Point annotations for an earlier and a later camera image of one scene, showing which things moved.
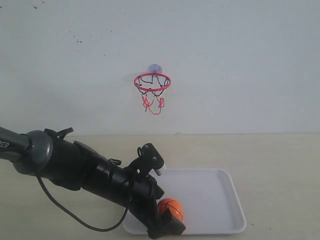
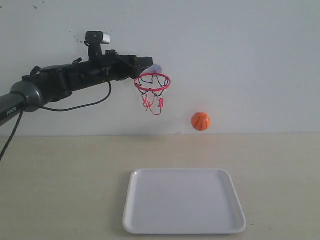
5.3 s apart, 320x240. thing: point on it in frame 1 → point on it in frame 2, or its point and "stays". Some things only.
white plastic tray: x=209 y=200 stays
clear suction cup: x=155 y=68 stays
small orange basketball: x=174 y=206 → x=200 y=121
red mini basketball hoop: x=150 y=85 stays
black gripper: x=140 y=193 → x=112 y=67
